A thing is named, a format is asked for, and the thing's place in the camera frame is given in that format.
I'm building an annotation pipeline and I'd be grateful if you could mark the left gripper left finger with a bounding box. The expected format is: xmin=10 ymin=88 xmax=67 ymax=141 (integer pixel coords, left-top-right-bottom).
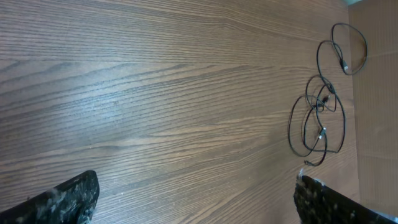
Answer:
xmin=1 ymin=170 xmax=100 ymax=224

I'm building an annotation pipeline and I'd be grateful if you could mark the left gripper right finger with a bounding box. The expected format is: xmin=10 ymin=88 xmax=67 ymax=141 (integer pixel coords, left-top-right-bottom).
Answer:
xmin=294 ymin=175 xmax=397 ymax=224

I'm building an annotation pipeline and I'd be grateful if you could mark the black usb cable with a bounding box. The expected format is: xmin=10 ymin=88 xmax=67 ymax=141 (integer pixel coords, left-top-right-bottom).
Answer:
xmin=287 ymin=95 xmax=328 ymax=167
xmin=316 ymin=22 xmax=369 ymax=94
xmin=303 ymin=74 xmax=347 ymax=154

